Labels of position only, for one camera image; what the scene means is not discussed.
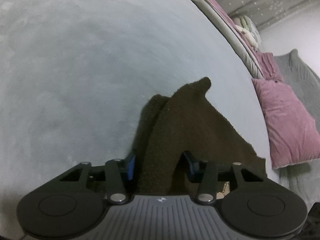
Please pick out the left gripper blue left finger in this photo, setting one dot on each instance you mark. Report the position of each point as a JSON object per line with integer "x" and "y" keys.
{"x": 131, "y": 166}

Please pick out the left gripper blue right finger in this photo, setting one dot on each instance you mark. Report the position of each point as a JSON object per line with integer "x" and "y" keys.
{"x": 192, "y": 166}

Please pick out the dark brown patterned sweater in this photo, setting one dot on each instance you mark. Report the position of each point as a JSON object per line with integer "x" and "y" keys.
{"x": 186, "y": 121}

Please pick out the large pink pillow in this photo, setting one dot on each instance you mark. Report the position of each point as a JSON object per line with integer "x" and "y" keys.
{"x": 292, "y": 131}

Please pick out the light blue bed sheet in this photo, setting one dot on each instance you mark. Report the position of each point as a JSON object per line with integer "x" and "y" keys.
{"x": 76, "y": 74}

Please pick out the white plush toy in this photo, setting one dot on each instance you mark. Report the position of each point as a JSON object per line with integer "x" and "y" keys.
{"x": 248, "y": 36}

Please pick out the grey white small pillow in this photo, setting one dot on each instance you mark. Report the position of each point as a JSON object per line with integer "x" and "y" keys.
{"x": 247, "y": 23}

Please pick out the pink grey duvet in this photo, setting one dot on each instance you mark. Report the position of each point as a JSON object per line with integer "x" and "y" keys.
{"x": 218, "y": 17}

